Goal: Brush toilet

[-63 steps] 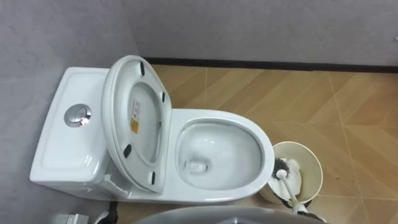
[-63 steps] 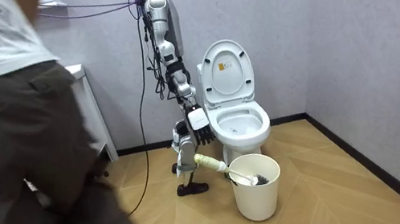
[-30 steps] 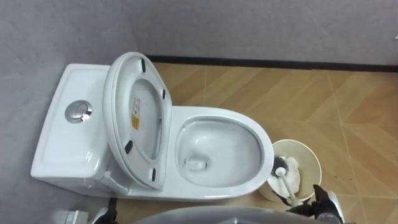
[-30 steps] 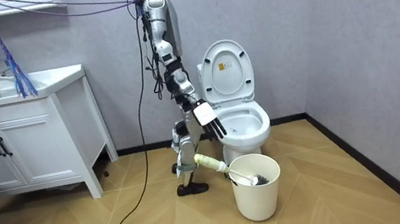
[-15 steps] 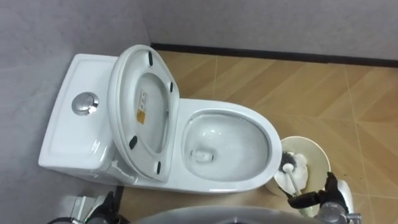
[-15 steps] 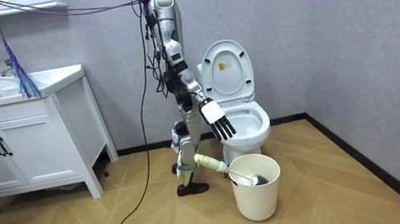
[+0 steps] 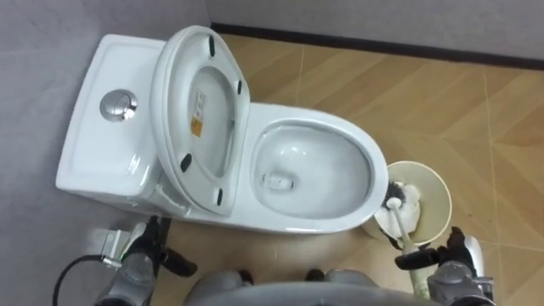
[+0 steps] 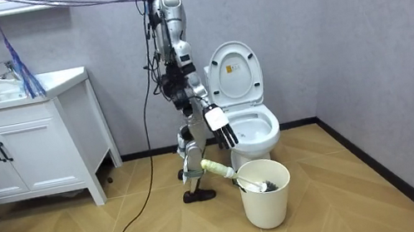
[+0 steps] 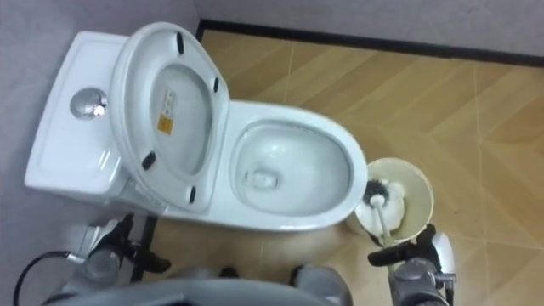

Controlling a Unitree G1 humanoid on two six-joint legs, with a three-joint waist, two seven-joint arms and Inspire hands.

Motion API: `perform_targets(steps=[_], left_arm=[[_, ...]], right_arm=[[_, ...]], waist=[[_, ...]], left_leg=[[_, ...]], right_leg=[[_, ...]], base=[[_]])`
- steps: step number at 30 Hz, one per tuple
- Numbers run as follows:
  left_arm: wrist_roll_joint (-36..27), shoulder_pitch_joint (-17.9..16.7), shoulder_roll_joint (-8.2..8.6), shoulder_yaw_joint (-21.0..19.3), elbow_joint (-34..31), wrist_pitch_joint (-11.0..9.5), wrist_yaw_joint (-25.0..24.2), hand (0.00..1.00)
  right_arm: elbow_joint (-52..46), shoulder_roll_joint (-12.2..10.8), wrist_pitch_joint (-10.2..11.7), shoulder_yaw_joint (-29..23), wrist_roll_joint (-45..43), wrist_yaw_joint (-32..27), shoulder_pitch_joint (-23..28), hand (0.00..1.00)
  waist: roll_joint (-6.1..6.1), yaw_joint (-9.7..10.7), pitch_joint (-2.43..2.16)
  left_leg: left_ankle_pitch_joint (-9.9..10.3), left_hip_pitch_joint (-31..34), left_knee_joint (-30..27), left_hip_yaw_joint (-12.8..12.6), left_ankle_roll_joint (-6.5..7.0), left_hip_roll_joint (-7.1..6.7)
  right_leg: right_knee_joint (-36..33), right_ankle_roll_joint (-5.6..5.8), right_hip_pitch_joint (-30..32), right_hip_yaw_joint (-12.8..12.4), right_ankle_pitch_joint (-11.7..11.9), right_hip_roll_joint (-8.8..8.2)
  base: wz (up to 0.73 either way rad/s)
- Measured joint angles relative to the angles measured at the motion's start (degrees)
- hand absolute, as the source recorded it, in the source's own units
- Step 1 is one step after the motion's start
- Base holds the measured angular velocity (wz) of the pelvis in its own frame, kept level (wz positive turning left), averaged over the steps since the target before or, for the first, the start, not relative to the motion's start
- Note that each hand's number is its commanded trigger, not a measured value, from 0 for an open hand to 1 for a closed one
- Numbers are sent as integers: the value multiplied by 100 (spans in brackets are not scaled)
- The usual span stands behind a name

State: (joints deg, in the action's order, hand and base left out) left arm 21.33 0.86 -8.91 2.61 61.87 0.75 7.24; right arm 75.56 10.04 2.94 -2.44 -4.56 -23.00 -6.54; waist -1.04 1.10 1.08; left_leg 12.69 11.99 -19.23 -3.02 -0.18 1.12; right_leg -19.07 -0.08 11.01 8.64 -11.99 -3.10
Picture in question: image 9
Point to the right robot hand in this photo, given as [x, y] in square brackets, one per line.
[418, 251]

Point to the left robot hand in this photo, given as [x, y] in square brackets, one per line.
[117, 238]

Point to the white toilet brush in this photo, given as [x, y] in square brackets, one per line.
[382, 212]

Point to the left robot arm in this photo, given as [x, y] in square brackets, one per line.
[95, 272]

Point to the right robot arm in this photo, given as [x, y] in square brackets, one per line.
[414, 285]

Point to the cream toilet brush holder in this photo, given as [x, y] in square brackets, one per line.
[418, 191]

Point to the robot body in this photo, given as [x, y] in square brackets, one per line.
[178, 295]

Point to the white ceramic toilet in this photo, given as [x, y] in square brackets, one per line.
[293, 217]

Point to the white toilet seat lid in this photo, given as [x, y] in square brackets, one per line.
[140, 106]

